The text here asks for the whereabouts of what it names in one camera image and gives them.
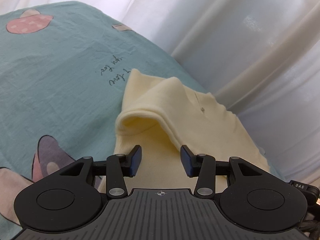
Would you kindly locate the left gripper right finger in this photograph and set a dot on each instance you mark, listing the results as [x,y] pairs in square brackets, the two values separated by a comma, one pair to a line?
[203,167]

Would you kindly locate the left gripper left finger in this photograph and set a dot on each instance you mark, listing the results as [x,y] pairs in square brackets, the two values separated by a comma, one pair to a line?
[119,166]

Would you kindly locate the cream knit sweater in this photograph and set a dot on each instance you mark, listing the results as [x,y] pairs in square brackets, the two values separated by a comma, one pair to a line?
[161,115]

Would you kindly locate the teal mushroom print bedsheet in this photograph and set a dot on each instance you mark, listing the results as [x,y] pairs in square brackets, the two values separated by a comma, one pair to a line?
[64,69]

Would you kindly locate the white sheer curtain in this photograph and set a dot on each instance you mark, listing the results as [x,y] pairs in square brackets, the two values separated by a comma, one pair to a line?
[259,58]

